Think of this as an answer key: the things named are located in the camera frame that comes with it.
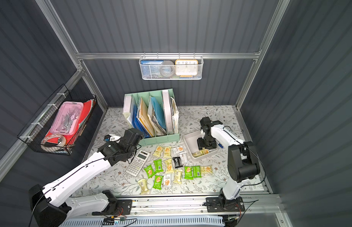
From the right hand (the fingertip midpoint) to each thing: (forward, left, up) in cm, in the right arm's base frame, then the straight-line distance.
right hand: (207, 147), depth 90 cm
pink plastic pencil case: (+2, +76, +26) cm, 80 cm away
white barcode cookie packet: (-4, +15, -5) cm, 17 cm away
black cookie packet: (-7, +20, -4) cm, 21 cm away
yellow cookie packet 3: (-13, +1, -4) cm, 13 cm away
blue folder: (+7, +44, +15) cm, 47 cm away
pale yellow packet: (-22, +39, -4) cm, 45 cm away
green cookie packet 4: (-20, +31, -4) cm, 37 cm away
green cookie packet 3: (-14, +8, -5) cm, 17 cm away
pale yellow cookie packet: (-17, +19, -4) cm, 26 cm away
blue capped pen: (+5, -10, -5) cm, 12 cm away
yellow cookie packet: (-12, +24, -5) cm, 28 cm away
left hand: (-1, +42, +18) cm, 46 cm away
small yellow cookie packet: (-1, +26, -5) cm, 27 cm away
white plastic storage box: (+8, +10, -6) cm, 14 cm away
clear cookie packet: (0, +19, -5) cm, 19 cm away
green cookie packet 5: (-14, +36, -4) cm, 39 cm away
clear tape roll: (-8, +75, +23) cm, 79 cm away
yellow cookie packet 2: (-1, +33, -5) cm, 33 cm away
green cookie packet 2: (-14, +13, -5) cm, 20 cm away
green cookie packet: (-10, +31, -4) cm, 33 cm away
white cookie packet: (-18, +25, -5) cm, 32 cm away
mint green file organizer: (+14, +33, +17) cm, 40 cm away
